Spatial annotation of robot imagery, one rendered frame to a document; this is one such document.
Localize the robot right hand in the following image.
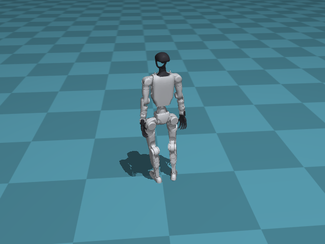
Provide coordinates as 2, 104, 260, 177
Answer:
177, 111, 187, 129

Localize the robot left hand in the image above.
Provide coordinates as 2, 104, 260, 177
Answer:
140, 119, 148, 138

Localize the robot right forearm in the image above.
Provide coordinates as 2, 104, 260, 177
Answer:
177, 94, 185, 115

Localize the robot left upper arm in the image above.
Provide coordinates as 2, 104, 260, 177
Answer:
142, 76, 153, 105

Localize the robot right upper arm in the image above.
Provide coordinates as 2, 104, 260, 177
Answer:
173, 73, 183, 99

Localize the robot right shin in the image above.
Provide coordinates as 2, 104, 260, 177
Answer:
170, 143, 177, 174

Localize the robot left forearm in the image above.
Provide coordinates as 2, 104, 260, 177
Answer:
140, 98, 148, 122

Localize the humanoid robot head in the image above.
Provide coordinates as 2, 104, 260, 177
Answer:
155, 52, 170, 77

